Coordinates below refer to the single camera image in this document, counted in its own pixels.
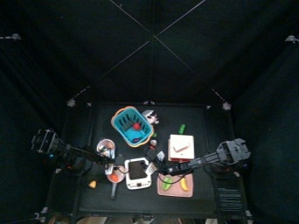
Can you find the silver pan with pink rim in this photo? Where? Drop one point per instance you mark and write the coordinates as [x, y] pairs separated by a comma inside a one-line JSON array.
[[106, 142]]

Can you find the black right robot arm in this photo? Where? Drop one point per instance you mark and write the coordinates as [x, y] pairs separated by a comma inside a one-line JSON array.
[[209, 159]]

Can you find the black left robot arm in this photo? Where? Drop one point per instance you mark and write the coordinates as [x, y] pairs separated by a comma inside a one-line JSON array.
[[73, 151]]

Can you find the orange toy food ball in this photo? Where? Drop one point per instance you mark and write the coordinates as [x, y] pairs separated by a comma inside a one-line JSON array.
[[113, 177]]

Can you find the light green toy vegetable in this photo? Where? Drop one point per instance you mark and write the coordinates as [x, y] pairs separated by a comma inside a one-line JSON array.
[[167, 183]]

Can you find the yellow toy banana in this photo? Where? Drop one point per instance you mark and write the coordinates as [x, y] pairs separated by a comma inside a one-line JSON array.
[[184, 184]]

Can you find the white toy kitchen scale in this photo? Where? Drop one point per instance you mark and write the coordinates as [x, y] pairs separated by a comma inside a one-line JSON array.
[[133, 183]]

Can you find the yellow orange toy cone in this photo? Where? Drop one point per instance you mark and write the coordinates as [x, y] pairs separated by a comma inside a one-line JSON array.
[[92, 184]]

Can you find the small green toy piece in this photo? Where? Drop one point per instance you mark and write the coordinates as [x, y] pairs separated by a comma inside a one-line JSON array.
[[153, 134]]

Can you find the pink wooden cutting board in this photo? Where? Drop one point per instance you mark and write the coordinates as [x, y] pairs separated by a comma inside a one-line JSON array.
[[175, 192]]

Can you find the blue toy in basket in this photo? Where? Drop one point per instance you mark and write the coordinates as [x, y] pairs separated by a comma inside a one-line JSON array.
[[133, 135]]

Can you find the dark green toy vegetable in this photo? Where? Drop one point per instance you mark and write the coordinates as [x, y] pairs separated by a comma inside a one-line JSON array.
[[181, 129]]

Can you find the teal basket with orange rim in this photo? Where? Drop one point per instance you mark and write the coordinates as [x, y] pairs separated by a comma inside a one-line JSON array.
[[125, 122]]

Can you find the small red toy in basket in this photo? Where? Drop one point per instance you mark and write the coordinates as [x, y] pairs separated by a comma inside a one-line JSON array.
[[136, 126]]

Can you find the white and black toy appliance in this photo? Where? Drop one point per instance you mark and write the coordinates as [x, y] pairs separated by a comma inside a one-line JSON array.
[[149, 114]]

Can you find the black panel with white text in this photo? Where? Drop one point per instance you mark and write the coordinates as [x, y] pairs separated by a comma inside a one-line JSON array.
[[229, 201]]

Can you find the grey frame corner clamp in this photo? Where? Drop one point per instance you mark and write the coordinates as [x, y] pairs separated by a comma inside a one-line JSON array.
[[70, 102], [225, 106], [14, 37], [291, 38]]

